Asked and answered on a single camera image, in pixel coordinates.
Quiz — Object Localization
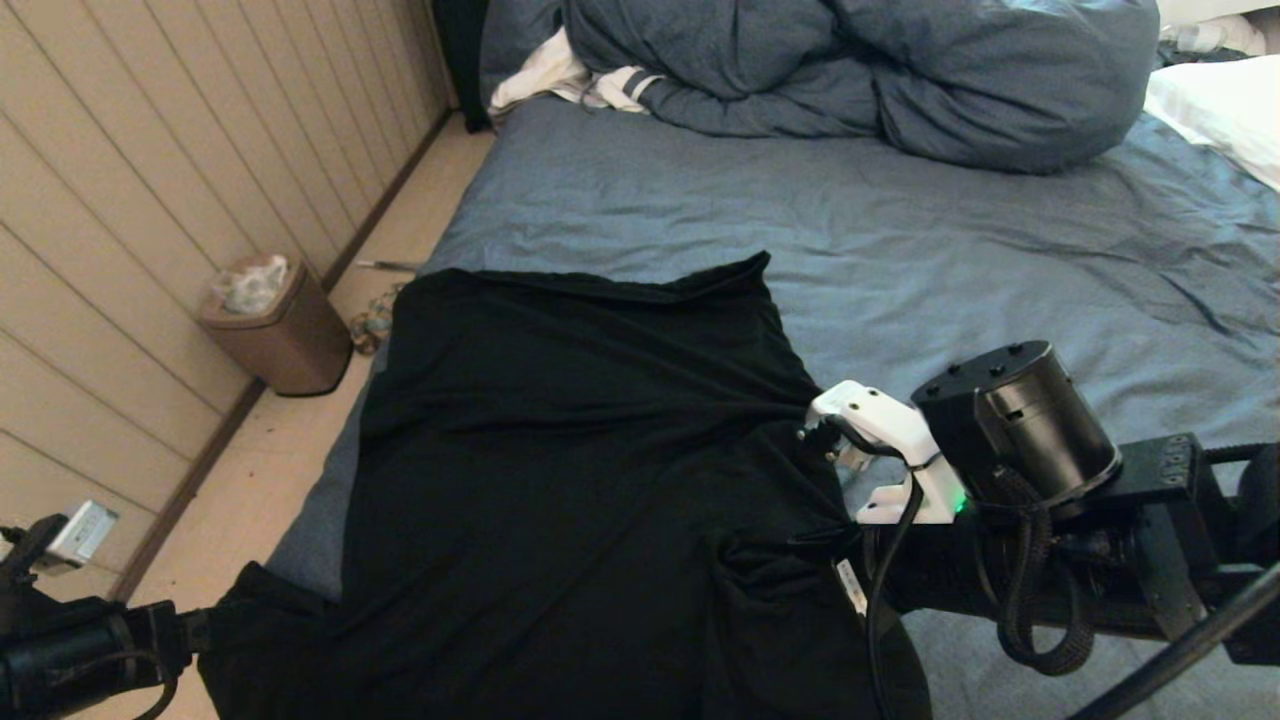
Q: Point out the bronze trash bin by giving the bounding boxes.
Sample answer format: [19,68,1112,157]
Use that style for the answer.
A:
[197,255,353,398]

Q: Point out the black left camera bracket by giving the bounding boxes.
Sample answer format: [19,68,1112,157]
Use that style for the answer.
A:
[0,513,71,613]

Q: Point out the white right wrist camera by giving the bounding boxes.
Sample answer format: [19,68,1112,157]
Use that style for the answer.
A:
[798,380,968,527]

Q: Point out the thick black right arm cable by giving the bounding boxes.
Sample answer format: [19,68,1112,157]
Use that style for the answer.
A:
[812,415,1280,720]

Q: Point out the white striped garment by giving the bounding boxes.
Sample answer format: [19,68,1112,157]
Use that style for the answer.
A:
[488,27,663,114]

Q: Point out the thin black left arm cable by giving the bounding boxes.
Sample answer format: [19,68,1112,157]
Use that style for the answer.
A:
[55,648,183,720]

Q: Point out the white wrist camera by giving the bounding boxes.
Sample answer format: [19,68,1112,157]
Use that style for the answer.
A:
[45,500,120,573]
[798,380,968,527]

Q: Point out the blue bed sheet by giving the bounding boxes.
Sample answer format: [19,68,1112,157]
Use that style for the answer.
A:
[262,92,1280,720]

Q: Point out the green patterned slippers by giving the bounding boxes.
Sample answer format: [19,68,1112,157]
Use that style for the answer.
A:
[350,285,406,356]

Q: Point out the black bedside furniture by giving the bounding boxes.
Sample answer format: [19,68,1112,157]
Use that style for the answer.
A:
[432,0,493,133]

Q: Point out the white pillow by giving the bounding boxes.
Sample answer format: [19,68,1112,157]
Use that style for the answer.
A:
[1147,55,1280,191]

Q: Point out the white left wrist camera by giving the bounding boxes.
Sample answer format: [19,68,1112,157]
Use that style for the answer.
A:
[45,500,120,573]

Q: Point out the black printed t-shirt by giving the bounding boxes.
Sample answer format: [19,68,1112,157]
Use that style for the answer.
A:
[197,252,933,720]

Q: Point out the crumpled blue duvet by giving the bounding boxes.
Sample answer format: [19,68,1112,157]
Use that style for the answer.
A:
[480,0,1163,174]

